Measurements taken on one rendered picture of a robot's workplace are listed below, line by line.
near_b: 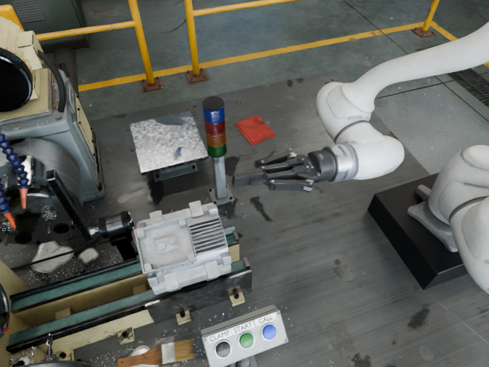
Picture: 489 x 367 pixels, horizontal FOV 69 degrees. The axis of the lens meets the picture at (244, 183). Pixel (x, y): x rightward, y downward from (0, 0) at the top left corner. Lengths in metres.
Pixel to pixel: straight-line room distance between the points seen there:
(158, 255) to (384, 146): 0.59
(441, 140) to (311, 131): 1.63
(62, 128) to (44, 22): 2.80
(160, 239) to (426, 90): 2.97
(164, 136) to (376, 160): 0.79
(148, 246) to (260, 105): 1.01
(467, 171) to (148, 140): 1.02
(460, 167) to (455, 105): 2.39
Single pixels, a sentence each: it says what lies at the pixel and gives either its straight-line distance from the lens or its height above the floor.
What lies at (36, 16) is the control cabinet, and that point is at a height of 0.37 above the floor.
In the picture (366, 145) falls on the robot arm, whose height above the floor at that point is 1.24.
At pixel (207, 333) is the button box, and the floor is 1.08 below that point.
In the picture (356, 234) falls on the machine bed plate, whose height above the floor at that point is 0.80.
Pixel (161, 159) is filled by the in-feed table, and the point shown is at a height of 0.92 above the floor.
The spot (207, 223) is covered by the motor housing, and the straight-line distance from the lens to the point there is 0.89.
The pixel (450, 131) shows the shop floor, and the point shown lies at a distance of 3.16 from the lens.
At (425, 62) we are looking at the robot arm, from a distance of 0.87.
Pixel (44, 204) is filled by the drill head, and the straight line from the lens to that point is 1.07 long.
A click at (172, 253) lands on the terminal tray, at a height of 1.10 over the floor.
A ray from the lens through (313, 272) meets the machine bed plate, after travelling 1.17.
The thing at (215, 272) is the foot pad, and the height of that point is 1.03.
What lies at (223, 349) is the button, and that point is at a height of 1.07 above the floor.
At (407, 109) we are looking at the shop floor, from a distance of 3.23.
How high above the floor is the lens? 1.83
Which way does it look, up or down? 50 degrees down
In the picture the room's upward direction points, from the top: straight up
